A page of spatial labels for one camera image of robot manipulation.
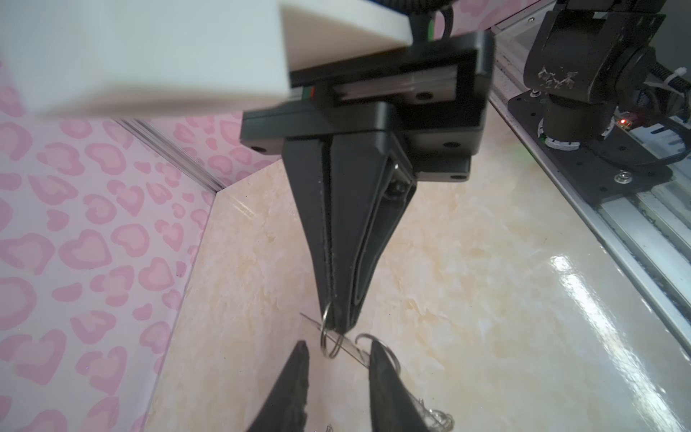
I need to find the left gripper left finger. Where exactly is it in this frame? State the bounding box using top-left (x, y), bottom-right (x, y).
top-left (248, 340), bottom-right (310, 432)

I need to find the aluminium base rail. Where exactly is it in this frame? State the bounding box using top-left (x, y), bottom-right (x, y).
top-left (490, 1), bottom-right (690, 351)

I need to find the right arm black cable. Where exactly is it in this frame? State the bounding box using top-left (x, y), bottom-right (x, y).
top-left (647, 58), bottom-right (691, 93)

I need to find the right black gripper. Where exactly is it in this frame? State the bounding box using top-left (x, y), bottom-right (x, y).
top-left (240, 32), bottom-right (495, 333)

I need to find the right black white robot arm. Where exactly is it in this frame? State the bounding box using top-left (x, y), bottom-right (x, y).
top-left (240, 1), bottom-right (663, 334)

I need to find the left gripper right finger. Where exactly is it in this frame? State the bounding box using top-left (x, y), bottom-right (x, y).
top-left (369, 341), bottom-right (429, 432)

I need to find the silver carabiner keyring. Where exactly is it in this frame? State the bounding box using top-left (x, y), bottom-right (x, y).
top-left (301, 313), bottom-right (455, 431)

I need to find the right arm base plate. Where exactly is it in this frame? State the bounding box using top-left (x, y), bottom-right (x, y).
top-left (507, 92), bottom-right (690, 206)

